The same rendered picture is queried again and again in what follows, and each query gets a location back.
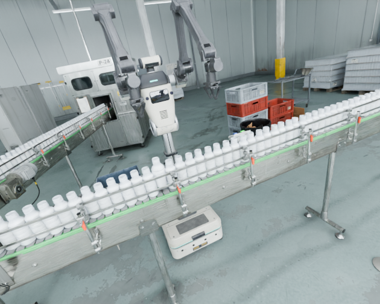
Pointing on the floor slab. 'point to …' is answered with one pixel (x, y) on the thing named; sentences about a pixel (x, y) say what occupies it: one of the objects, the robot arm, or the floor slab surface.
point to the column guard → (280, 68)
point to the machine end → (126, 113)
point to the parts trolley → (293, 87)
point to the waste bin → (255, 124)
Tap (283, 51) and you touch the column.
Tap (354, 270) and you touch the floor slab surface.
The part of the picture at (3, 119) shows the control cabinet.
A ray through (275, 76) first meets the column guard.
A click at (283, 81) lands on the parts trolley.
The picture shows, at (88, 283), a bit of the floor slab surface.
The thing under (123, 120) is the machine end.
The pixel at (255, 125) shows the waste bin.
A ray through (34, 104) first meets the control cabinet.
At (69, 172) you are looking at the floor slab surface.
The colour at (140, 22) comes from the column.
